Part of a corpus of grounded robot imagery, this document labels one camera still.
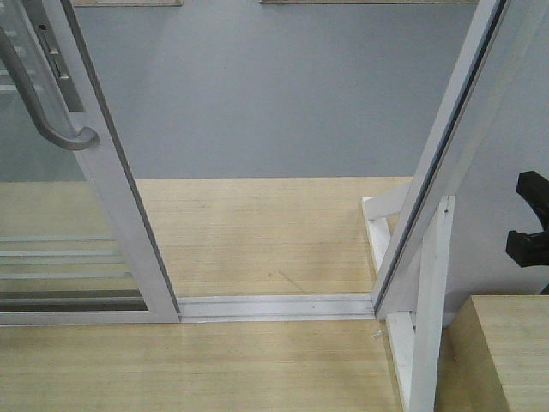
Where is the grey metal door handle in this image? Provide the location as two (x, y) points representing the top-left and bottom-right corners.
(1, 28), (99, 151)

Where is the light wooden base platform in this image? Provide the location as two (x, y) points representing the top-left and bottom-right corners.
(1, 177), (402, 411)

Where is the white triangular support brace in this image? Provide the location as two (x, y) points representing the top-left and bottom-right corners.
(385, 196), (455, 411)

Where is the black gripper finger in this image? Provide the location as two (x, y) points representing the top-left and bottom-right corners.
(505, 231), (548, 268)
(516, 171), (549, 232)

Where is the white sliding glass door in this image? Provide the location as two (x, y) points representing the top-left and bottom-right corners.
(1, 1), (179, 325)

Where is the grey door lock plate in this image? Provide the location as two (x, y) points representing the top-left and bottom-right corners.
(22, 0), (84, 112)

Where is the light wooden box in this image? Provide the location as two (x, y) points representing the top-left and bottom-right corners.
(448, 295), (548, 411)

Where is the aluminium door floor track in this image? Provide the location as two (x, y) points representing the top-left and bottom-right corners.
(178, 294), (376, 323)

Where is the white door frame post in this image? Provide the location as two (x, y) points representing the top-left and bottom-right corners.
(371, 0), (549, 321)

